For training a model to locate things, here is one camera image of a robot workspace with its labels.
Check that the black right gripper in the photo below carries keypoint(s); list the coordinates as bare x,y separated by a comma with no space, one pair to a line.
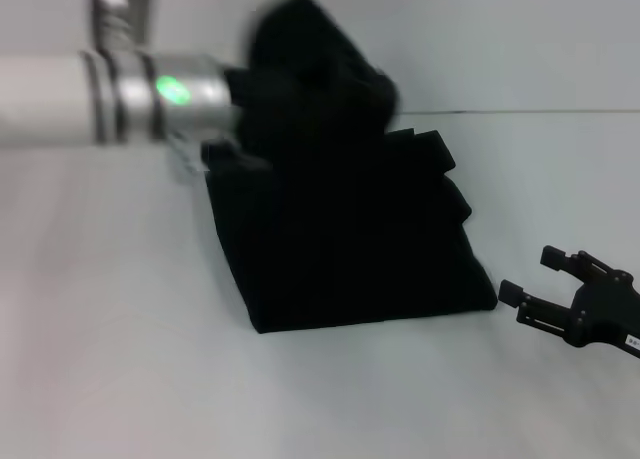
605,314

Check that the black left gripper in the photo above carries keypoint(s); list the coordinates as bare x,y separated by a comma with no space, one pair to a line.
250,91

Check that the black shirt with FREE print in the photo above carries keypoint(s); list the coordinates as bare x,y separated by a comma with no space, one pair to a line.
350,204

